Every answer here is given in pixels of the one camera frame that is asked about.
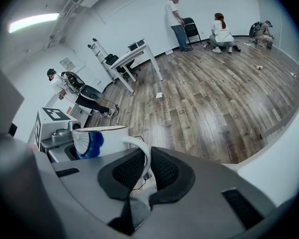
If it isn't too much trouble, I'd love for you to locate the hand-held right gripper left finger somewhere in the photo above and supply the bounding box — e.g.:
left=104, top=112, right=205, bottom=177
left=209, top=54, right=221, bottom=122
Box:
left=51, top=148, right=148, bottom=226

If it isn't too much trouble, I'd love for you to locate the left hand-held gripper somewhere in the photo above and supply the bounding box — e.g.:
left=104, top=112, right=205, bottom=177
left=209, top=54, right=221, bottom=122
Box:
left=32, top=107, right=82, bottom=163

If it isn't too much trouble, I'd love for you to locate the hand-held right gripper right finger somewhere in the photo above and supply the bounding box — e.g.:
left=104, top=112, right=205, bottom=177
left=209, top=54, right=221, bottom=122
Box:
left=137, top=147, right=277, bottom=239

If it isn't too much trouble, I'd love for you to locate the white cup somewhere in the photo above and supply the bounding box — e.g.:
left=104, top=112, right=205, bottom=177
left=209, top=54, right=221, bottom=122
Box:
left=72, top=124, right=152, bottom=178

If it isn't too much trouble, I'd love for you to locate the black office chair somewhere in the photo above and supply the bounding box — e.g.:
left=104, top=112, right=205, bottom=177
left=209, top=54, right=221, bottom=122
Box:
left=104, top=53, right=141, bottom=83

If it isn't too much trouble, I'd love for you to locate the metal stepladder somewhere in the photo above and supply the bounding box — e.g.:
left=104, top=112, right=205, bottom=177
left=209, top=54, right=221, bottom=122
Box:
left=87, top=37, right=118, bottom=85

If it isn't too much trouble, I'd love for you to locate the white desk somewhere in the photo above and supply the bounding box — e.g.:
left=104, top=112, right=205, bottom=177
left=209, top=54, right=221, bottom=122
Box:
left=109, top=41, right=164, bottom=94

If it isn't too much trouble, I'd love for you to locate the black device box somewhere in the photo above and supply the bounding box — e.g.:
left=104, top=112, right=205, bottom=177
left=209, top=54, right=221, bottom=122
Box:
left=128, top=40, right=147, bottom=52

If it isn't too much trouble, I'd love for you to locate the ceiling light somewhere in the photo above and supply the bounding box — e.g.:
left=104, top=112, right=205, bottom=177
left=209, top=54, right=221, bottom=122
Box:
left=8, top=12, right=61, bottom=34

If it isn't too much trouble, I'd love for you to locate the black folding chair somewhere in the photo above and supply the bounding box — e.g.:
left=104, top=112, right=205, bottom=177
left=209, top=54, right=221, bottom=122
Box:
left=183, top=17, right=203, bottom=48

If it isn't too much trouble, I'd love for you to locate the grey wall electrical panel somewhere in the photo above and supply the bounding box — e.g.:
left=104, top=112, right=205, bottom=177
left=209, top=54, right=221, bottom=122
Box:
left=59, top=57, right=74, bottom=71

